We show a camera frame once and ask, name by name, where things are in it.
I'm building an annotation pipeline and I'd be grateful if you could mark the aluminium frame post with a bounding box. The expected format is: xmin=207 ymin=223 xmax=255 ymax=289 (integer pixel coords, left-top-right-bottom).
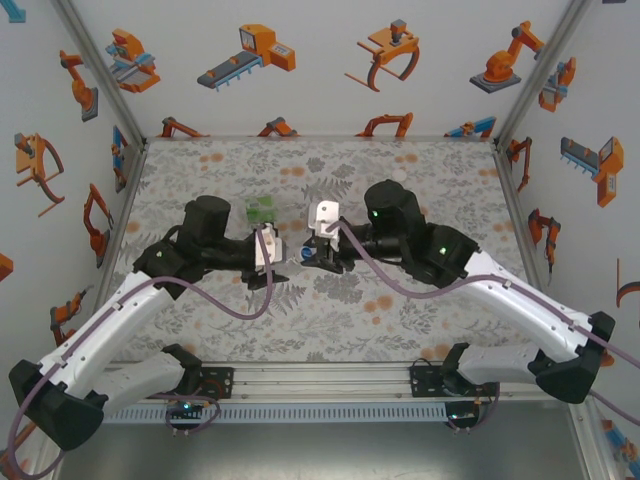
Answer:
xmin=492 ymin=0 xmax=596 ymax=149
xmin=49 ymin=0 xmax=149 ymax=146

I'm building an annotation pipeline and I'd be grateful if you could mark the floral printed table cover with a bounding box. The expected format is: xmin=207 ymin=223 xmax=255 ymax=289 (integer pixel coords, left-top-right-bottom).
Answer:
xmin=102 ymin=138 xmax=551 ymax=364

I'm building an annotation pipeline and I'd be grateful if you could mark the slotted grey cable duct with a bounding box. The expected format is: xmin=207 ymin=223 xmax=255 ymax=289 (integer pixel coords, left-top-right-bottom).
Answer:
xmin=102 ymin=403 xmax=447 ymax=424

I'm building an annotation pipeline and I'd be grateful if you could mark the aluminium table side rail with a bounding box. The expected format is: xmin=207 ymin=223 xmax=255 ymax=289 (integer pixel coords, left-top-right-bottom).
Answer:
xmin=491 ymin=142 xmax=549 ymax=301
xmin=94 ymin=139 xmax=151 ymax=281

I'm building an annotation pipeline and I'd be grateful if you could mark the aluminium table end rail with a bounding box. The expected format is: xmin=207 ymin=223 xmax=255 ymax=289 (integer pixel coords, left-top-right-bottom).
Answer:
xmin=143 ymin=133 xmax=497 ymax=143

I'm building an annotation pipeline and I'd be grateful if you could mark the grey metal sheet panel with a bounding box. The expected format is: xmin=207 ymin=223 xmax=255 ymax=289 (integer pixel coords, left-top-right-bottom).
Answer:
xmin=59 ymin=422 xmax=591 ymax=480

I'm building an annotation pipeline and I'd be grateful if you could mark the clear bottle with green label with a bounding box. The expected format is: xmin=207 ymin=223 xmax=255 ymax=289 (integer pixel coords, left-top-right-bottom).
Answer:
xmin=243 ymin=195 xmax=301 ymax=225

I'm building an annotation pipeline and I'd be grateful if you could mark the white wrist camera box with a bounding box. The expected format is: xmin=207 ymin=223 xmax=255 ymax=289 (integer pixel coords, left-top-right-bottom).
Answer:
xmin=306 ymin=199 xmax=343 ymax=251
xmin=252 ymin=223 xmax=285 ymax=272

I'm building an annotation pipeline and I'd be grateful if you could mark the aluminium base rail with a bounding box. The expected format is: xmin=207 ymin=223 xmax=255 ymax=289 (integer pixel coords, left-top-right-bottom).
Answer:
xmin=47 ymin=360 xmax=595 ymax=404

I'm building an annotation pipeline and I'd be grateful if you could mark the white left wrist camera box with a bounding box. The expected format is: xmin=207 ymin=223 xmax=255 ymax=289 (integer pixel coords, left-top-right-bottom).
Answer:
xmin=252 ymin=223 xmax=285 ymax=272

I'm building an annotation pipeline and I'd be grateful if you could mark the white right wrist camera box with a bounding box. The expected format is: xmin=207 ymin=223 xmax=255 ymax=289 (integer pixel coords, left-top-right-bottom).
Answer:
xmin=306 ymin=199 xmax=343 ymax=251

